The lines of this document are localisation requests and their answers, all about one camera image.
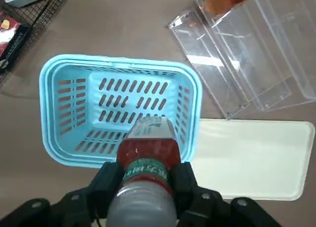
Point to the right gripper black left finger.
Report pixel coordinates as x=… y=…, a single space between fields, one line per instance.
x=81 y=207

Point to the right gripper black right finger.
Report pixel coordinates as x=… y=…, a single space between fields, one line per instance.
x=197 y=207

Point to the amber tea bottle white cap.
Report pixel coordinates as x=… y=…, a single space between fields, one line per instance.
x=145 y=200
x=229 y=0

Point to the light blue plastic basket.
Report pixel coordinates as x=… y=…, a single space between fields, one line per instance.
x=74 y=60

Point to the clear acrylic shelf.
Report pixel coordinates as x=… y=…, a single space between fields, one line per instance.
x=234 y=51

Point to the cream plastic tray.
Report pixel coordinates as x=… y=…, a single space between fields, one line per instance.
x=247 y=162

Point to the dark chocolate cookie box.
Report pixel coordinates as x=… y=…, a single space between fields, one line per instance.
x=12 y=44

